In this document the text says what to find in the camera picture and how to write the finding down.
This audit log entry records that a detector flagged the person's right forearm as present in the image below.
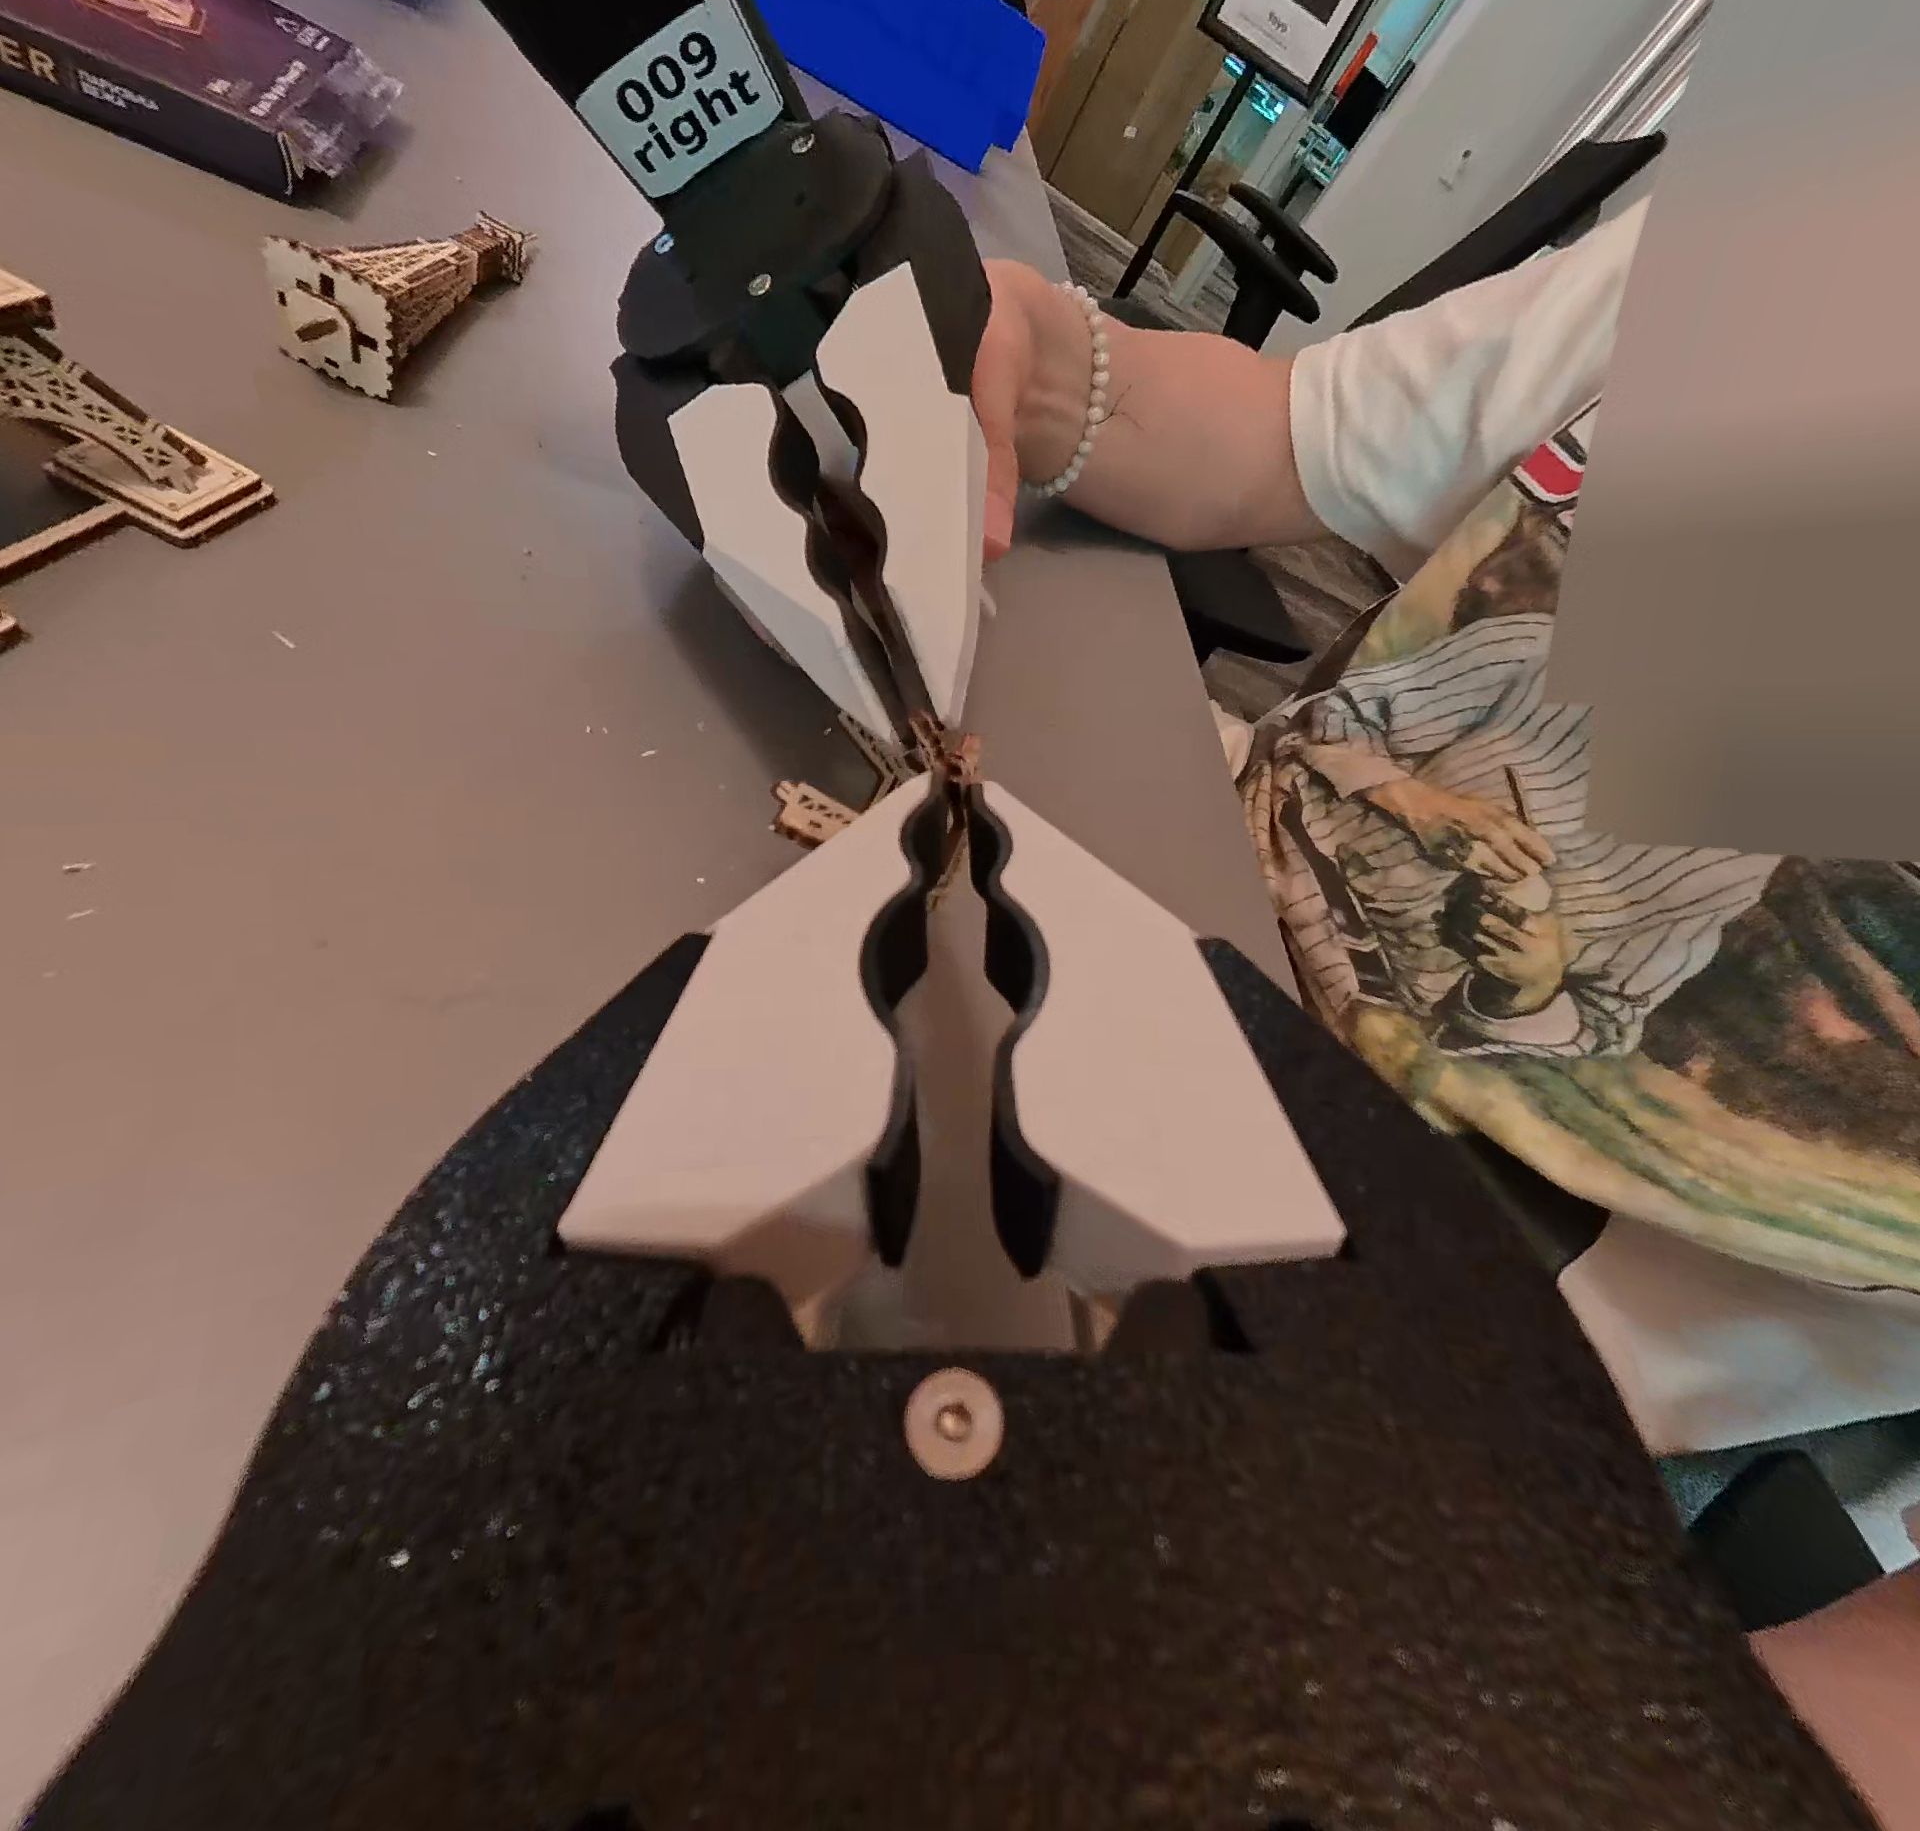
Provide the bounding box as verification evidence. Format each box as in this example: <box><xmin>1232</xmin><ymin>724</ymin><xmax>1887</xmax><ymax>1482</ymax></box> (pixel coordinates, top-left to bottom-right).
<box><xmin>1087</xmin><ymin>320</ymin><xmax>1340</xmax><ymax>558</ymax></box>

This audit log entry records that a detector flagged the wooden tower spire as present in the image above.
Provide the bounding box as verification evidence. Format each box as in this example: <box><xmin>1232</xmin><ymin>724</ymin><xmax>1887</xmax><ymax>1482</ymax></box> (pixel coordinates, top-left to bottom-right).
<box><xmin>262</xmin><ymin>210</ymin><xmax>538</xmax><ymax>406</ymax></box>

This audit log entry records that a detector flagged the small wooden tower midsection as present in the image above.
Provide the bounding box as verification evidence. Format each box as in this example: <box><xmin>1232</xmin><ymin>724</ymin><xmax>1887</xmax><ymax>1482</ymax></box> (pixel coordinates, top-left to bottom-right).
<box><xmin>769</xmin><ymin>710</ymin><xmax>987</xmax><ymax>916</ymax></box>

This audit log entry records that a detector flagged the blue storage bin white label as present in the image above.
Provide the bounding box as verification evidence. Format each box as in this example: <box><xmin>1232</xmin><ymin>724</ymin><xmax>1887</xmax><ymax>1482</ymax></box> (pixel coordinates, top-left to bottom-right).
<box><xmin>247</xmin><ymin>0</ymin><xmax>1049</xmax><ymax>177</ymax></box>

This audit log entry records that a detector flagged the black office chair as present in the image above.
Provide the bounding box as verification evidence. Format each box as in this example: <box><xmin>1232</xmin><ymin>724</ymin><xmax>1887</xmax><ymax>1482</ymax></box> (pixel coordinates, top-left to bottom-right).
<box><xmin>1111</xmin><ymin>128</ymin><xmax>1669</xmax><ymax>351</ymax></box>

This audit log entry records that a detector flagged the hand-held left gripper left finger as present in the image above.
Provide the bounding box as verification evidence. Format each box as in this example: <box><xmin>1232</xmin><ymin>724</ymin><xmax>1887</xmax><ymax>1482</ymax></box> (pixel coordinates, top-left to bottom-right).
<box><xmin>557</xmin><ymin>777</ymin><xmax>962</xmax><ymax>1344</ymax></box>

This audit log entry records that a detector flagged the purple tower kit box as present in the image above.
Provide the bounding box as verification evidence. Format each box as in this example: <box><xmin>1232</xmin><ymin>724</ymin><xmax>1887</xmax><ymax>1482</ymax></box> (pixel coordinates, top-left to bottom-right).
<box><xmin>0</xmin><ymin>0</ymin><xmax>406</xmax><ymax>201</ymax></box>

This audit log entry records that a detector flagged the pale bead bracelet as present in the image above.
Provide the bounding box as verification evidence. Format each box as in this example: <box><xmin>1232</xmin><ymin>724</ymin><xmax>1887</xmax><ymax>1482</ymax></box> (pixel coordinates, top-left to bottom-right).
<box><xmin>1020</xmin><ymin>280</ymin><xmax>1115</xmax><ymax>502</ymax></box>

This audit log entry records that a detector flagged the brown cardboard box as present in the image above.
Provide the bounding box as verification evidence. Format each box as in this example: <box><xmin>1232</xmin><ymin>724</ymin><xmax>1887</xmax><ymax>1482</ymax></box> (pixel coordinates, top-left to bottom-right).
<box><xmin>1033</xmin><ymin>0</ymin><xmax>1250</xmax><ymax>235</ymax></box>

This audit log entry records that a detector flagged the person's right hand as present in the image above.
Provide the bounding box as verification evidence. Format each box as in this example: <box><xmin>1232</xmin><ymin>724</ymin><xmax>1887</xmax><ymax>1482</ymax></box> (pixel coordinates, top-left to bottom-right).
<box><xmin>967</xmin><ymin>259</ymin><xmax>1103</xmax><ymax>561</ymax></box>

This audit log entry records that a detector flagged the person's bare thigh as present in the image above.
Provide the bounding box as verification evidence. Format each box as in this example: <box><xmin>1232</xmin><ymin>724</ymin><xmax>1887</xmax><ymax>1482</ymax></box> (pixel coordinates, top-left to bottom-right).
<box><xmin>1747</xmin><ymin>1568</ymin><xmax>1920</xmax><ymax>1831</ymax></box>

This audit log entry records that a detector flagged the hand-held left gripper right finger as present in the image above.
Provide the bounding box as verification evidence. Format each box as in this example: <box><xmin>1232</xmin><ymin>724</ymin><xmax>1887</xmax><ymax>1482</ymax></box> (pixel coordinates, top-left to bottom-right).
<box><xmin>964</xmin><ymin>781</ymin><xmax>1347</xmax><ymax>1344</ymax></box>

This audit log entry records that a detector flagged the wooden tower base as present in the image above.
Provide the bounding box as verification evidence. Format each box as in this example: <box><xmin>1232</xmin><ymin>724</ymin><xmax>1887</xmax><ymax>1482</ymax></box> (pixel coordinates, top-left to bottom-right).
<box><xmin>0</xmin><ymin>267</ymin><xmax>278</xmax><ymax>654</ymax></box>

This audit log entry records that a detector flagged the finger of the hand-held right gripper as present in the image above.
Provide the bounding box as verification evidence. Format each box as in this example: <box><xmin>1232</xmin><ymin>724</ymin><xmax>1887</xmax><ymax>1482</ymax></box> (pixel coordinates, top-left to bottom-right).
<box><xmin>815</xmin><ymin>259</ymin><xmax>995</xmax><ymax>735</ymax></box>
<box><xmin>665</xmin><ymin>380</ymin><xmax>913</xmax><ymax>737</ymax></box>

